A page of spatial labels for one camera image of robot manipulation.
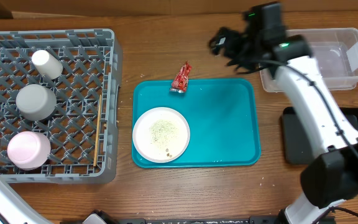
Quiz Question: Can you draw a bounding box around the large white plate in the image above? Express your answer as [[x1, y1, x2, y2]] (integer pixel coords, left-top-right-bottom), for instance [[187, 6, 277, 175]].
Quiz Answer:
[[132, 107, 190, 164]]

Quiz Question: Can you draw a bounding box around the grey white bowl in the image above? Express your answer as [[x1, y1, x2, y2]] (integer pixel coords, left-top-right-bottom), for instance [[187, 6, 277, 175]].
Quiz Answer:
[[16, 84, 57, 121]]

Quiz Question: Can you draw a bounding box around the grey plastic dish rack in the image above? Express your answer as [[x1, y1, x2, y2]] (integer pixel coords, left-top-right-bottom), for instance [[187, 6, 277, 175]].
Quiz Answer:
[[0, 29, 123, 184]]

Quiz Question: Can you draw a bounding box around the clear plastic bin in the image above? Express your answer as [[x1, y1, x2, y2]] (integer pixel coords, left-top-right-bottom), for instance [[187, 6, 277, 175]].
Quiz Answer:
[[257, 27, 358, 93]]

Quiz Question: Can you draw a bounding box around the black plastic bin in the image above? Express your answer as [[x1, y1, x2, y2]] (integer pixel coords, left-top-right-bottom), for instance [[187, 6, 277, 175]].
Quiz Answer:
[[280, 107, 358, 165]]

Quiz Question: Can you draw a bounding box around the pink shallow bowl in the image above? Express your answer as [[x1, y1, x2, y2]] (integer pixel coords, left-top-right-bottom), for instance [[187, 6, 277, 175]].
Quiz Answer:
[[7, 131, 51, 170]]

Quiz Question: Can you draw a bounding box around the teal plastic tray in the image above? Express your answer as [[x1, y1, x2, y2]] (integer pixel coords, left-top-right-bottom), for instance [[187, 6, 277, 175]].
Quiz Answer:
[[132, 78, 261, 169]]

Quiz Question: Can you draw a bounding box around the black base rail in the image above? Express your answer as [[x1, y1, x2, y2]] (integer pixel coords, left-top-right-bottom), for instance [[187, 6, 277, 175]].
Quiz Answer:
[[60, 210, 337, 224]]

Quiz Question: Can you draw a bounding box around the white cup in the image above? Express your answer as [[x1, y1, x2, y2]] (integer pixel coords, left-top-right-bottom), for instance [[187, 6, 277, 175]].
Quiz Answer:
[[31, 50, 63, 80]]

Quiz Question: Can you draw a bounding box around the red snack wrapper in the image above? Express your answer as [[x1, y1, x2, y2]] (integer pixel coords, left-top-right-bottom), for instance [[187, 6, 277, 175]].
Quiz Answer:
[[170, 62, 192, 93]]

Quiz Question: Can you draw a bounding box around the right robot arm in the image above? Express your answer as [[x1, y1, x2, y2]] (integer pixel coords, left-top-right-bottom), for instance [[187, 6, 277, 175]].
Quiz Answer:
[[209, 2, 358, 223]]

